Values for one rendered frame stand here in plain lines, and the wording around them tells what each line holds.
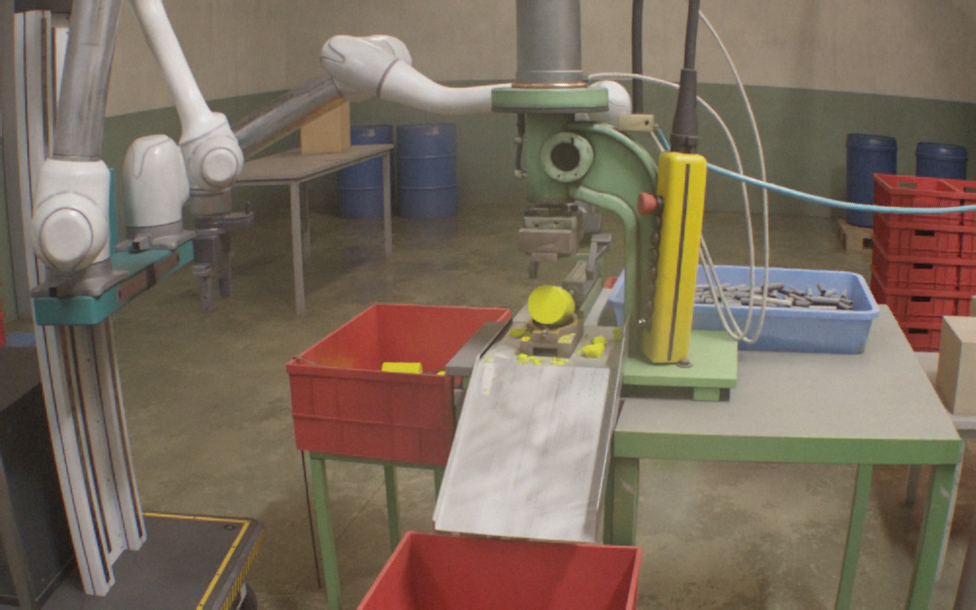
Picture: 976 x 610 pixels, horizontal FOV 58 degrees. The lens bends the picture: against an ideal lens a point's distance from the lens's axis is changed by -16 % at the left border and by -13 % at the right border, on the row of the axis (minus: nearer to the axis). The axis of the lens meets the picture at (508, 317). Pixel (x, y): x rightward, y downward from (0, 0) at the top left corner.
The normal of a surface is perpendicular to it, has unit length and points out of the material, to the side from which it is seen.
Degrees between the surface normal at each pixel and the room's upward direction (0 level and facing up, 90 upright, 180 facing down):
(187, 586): 0
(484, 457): 30
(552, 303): 74
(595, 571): 90
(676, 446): 90
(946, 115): 90
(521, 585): 90
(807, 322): 100
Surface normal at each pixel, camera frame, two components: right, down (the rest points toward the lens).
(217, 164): 0.43, 0.36
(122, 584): -0.02, -0.97
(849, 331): -0.22, 0.41
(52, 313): -0.03, 0.25
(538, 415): -0.12, -0.71
